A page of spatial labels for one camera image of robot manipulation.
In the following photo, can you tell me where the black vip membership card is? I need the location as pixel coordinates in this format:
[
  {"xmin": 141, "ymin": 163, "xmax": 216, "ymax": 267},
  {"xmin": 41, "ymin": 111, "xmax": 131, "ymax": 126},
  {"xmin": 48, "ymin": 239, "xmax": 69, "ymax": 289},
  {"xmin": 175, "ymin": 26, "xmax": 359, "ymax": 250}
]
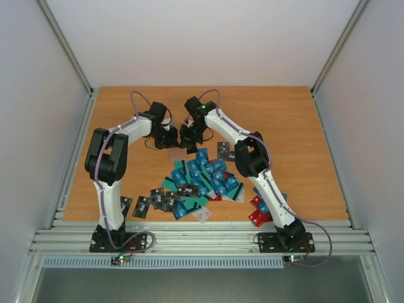
[{"xmin": 177, "ymin": 184, "xmax": 199, "ymax": 198}]

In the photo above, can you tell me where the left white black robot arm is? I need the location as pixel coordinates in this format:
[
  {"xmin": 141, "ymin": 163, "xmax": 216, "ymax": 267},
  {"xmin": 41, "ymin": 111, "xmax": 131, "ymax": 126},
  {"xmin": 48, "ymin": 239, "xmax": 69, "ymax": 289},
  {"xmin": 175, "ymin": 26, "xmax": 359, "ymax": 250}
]
[{"xmin": 85, "ymin": 102, "xmax": 179, "ymax": 252}]

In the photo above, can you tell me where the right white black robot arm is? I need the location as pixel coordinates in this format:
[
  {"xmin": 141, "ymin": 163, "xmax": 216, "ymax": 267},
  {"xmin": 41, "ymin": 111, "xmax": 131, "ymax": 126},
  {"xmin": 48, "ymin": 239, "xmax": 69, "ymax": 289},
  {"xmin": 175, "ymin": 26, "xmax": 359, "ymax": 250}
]
[{"xmin": 180, "ymin": 97, "xmax": 306, "ymax": 251}]

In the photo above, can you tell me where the black card top right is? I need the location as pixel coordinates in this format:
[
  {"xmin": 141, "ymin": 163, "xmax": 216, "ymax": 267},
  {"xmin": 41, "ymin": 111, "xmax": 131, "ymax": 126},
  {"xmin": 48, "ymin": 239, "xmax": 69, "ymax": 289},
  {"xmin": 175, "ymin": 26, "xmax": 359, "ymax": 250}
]
[{"xmin": 217, "ymin": 141, "xmax": 230, "ymax": 158}]

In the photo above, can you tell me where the teal card magnetic stripe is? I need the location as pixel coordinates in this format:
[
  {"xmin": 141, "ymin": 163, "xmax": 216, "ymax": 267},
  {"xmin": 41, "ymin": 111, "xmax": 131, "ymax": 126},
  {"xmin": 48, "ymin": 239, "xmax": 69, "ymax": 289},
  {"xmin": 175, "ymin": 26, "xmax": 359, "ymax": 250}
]
[{"xmin": 162, "ymin": 176, "xmax": 177, "ymax": 192}]

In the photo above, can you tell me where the far left black vip card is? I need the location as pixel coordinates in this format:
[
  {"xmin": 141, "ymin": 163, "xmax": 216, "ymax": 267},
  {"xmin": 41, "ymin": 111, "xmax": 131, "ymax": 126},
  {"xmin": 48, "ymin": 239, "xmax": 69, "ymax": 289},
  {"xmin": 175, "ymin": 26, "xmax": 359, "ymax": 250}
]
[{"xmin": 121, "ymin": 196, "xmax": 133, "ymax": 218}]

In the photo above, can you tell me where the white card with red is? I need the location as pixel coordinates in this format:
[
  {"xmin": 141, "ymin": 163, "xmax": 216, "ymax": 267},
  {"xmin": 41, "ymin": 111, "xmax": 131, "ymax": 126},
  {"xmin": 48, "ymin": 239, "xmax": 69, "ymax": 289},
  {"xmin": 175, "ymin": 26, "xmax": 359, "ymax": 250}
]
[{"xmin": 192, "ymin": 207, "xmax": 212, "ymax": 223}]

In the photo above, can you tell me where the blue card right edge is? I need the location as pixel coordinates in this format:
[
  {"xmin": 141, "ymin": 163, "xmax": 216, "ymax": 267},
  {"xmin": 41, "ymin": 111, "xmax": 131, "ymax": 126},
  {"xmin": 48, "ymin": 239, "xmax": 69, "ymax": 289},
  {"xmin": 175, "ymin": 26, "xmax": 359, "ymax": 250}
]
[{"xmin": 251, "ymin": 195, "xmax": 270, "ymax": 215}]

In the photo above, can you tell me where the red card front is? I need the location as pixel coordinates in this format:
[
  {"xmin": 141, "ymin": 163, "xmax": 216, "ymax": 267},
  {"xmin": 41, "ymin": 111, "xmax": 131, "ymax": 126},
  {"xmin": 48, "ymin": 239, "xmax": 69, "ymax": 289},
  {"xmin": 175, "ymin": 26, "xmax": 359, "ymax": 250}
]
[{"xmin": 249, "ymin": 210, "xmax": 271, "ymax": 227}]

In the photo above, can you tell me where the left small circuit board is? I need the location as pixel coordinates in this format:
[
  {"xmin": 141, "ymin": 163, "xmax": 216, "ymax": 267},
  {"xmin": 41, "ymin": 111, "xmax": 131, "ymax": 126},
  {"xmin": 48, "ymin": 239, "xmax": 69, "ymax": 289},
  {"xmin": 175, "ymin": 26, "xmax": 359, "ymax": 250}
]
[{"xmin": 110, "ymin": 255, "xmax": 131, "ymax": 266}]

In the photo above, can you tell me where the small circuit board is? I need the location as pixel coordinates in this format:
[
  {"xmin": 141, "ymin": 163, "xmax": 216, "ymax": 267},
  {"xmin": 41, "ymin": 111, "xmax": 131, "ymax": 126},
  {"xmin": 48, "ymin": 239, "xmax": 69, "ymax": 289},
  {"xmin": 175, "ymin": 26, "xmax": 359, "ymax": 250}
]
[
  {"xmin": 110, "ymin": 255, "xmax": 131, "ymax": 266},
  {"xmin": 283, "ymin": 254, "xmax": 306, "ymax": 264}
]

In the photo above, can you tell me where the right small circuit board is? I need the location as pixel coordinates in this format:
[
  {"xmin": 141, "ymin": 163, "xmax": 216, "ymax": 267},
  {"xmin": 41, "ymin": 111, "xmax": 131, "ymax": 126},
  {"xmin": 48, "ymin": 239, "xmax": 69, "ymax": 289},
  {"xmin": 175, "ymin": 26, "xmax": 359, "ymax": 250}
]
[{"xmin": 283, "ymin": 254, "xmax": 306, "ymax": 264}]

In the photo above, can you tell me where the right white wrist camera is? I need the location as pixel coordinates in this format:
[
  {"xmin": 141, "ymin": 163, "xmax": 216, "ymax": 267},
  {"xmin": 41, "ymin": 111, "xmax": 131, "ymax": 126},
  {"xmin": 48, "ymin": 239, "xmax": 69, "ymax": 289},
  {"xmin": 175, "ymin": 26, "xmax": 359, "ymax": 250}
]
[{"xmin": 184, "ymin": 115, "xmax": 194, "ymax": 127}]

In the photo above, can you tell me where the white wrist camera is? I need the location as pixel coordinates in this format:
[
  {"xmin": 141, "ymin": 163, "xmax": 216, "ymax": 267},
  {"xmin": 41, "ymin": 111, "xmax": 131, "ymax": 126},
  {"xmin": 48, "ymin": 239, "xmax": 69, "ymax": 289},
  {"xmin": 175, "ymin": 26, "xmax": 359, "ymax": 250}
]
[
  {"xmin": 184, "ymin": 115, "xmax": 194, "ymax": 127},
  {"xmin": 161, "ymin": 118, "xmax": 172, "ymax": 127}
]

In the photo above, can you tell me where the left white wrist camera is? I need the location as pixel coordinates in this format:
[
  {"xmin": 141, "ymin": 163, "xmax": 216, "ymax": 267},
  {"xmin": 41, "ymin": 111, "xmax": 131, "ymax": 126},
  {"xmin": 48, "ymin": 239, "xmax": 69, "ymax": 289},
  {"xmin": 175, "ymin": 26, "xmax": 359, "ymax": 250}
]
[{"xmin": 161, "ymin": 118, "xmax": 172, "ymax": 127}]

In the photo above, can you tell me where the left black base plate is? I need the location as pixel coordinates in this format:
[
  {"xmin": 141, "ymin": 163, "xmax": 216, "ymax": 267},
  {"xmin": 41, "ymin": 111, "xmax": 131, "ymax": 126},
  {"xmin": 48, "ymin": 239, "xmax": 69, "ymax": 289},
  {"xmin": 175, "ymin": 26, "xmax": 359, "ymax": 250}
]
[{"xmin": 89, "ymin": 232, "xmax": 147, "ymax": 253}]

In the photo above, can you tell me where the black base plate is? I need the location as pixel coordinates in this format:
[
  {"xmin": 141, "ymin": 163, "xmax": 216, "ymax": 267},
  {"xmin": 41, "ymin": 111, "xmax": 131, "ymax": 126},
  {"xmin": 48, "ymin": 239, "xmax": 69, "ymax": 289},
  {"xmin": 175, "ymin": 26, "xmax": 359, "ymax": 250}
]
[
  {"xmin": 89, "ymin": 232, "xmax": 147, "ymax": 253},
  {"xmin": 253, "ymin": 232, "xmax": 316, "ymax": 253}
]

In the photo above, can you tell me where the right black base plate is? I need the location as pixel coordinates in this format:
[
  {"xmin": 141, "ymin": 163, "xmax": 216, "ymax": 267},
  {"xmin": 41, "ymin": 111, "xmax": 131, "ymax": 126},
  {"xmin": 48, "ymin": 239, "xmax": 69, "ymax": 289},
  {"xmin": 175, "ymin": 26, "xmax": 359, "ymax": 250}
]
[{"xmin": 253, "ymin": 232, "xmax": 316, "ymax": 253}]

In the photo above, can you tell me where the grey slotted cable duct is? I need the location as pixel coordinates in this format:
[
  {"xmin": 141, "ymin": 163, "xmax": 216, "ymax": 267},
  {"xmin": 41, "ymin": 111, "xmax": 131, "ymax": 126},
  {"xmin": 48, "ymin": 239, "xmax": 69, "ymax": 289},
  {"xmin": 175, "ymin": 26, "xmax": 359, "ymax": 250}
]
[{"xmin": 43, "ymin": 256, "xmax": 284, "ymax": 270}]

